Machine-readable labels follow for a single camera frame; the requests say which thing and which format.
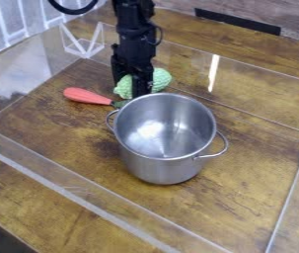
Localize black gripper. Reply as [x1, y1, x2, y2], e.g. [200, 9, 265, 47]
[110, 23, 156, 98]

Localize green knitted object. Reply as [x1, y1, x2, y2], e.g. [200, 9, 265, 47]
[113, 68, 172, 99]

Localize silver metal pot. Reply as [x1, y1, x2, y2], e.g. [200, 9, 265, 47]
[105, 93, 223, 185]

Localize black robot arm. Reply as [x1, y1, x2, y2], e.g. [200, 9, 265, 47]
[110, 0, 156, 98]

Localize spoon with red handle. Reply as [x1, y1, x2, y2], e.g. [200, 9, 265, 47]
[62, 87, 128, 109]

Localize clear acrylic corner bracket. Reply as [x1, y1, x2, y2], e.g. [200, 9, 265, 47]
[58, 23, 105, 58]

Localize black wall strip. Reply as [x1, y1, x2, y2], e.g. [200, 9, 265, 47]
[193, 8, 280, 36]

